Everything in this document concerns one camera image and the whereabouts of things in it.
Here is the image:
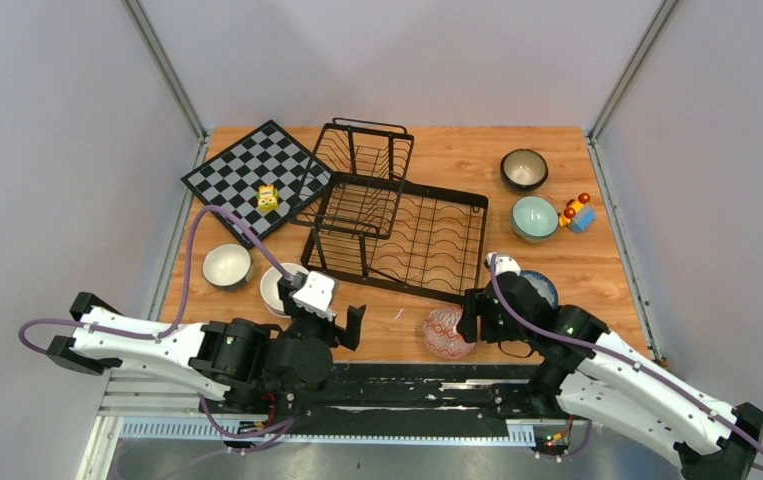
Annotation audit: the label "cream leaf bowl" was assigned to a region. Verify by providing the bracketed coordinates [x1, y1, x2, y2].
[259, 266, 282, 311]

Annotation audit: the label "blue diamond pattern bowl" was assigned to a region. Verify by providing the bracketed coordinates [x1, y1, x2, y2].
[422, 306, 475, 360]

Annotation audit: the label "blue white porcelain bowl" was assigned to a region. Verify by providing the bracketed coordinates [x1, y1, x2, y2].
[520, 270, 559, 309]

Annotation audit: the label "teal white striped bowl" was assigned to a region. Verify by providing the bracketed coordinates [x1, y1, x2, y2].
[202, 244, 254, 290]

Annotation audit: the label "black wire dish rack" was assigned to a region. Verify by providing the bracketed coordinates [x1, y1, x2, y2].
[290, 117, 489, 304]

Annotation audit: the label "black white chessboard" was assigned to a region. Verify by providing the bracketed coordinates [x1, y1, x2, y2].
[181, 120, 333, 240]

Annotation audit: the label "green floral bowl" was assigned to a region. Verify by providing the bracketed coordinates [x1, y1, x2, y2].
[510, 196, 559, 243]

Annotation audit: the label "dark blue glazed bowl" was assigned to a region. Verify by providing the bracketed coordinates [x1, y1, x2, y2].
[500, 149, 549, 193]

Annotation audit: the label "cream painted bowl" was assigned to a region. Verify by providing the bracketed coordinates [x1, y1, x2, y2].
[265, 304, 288, 318]

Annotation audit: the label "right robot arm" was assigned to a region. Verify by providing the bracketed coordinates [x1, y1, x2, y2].
[457, 254, 763, 479]

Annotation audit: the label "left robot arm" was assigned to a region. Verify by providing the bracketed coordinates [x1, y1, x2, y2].
[45, 272, 366, 413]

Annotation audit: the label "yellow toy block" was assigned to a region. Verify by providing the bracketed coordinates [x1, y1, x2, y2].
[256, 184, 280, 212]

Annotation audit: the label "orange blue toy blocks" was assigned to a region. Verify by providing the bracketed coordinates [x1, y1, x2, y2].
[558, 192, 596, 234]

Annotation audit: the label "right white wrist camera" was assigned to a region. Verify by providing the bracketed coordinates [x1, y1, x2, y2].
[484, 252, 522, 276]

